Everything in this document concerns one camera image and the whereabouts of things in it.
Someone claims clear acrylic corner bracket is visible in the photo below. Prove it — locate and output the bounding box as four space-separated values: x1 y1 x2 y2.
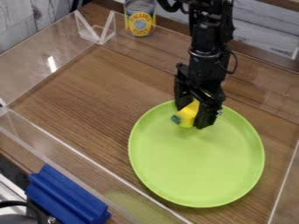
75 10 116 46

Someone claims yellow toy banana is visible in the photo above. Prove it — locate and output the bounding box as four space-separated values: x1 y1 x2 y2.
171 100 200 128

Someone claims green round plate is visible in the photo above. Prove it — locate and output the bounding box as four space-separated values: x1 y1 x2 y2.
128 101 265 208

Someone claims black cable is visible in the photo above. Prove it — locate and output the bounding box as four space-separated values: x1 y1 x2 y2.
0 200 31 224

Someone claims clear acrylic front barrier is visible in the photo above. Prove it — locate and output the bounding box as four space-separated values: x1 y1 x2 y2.
0 105 192 224

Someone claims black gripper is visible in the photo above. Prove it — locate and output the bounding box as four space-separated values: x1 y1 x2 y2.
173 50 229 130

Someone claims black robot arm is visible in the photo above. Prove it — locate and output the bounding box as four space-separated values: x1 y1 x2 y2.
156 0 239 130

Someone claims blue plastic clamp block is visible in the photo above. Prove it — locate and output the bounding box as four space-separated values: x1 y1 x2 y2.
25 164 111 224

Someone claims yellow labelled tin can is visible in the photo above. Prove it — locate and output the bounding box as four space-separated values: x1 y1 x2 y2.
124 0 155 38

